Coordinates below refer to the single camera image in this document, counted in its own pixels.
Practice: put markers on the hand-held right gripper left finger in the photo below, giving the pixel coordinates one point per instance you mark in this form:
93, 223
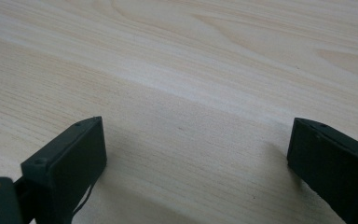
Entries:
68, 161

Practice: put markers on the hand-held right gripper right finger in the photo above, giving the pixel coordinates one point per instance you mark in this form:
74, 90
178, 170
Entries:
329, 165

